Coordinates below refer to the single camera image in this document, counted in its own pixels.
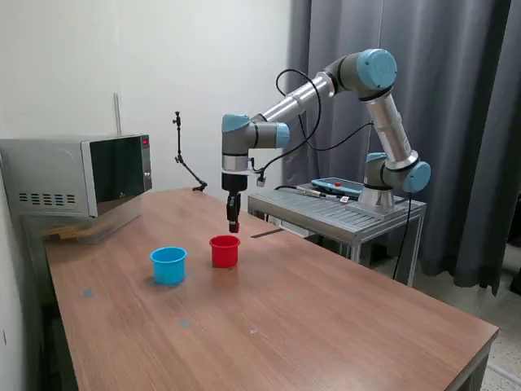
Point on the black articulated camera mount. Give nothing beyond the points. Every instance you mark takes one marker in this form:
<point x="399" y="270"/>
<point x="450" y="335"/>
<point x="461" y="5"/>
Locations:
<point x="179" y="138"/>

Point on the blue plastic cup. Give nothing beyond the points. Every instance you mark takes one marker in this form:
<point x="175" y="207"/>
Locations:
<point x="169" y="269"/>

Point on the grey curtain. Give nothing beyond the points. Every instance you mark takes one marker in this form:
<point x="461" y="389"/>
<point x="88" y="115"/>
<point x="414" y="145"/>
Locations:
<point x="468" y="122"/>

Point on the red wooden cube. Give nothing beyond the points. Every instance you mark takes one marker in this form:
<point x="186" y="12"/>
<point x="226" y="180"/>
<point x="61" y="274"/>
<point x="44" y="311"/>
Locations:
<point x="235" y="227"/>

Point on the grey metal side table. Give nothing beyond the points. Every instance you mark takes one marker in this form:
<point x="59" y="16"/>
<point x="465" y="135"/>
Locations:
<point x="325" y="212"/>

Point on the small white code tag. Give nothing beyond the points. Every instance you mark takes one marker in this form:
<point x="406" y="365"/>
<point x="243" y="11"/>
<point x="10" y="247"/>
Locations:
<point x="344" y="199"/>

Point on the white wall pipe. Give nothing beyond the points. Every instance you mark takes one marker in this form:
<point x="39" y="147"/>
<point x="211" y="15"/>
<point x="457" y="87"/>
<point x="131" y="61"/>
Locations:
<point x="118" y="114"/>

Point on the red plastic cup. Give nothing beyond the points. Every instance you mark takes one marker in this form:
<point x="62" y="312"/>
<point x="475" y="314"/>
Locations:
<point x="224" y="254"/>

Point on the thin brown metal strip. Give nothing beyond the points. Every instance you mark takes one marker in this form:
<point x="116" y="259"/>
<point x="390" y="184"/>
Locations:
<point x="266" y="233"/>

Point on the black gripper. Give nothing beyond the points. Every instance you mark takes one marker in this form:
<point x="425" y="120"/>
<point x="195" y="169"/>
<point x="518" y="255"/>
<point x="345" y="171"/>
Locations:
<point x="234" y="181"/>

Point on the blue teach pendant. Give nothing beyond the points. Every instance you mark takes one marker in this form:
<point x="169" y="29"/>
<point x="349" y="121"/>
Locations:
<point x="325" y="184"/>

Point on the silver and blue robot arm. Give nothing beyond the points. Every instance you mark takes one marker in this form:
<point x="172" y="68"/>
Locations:
<point x="301" y="97"/>

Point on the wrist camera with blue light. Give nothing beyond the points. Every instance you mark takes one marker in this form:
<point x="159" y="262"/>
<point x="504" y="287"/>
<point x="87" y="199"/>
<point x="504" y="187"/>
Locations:
<point x="261" y="181"/>

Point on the silver microwave oven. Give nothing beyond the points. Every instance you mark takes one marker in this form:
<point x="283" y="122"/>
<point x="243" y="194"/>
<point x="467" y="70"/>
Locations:
<point x="53" y="171"/>

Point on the wooden blocks stack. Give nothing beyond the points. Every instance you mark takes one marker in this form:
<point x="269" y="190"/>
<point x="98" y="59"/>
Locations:
<point x="65" y="233"/>

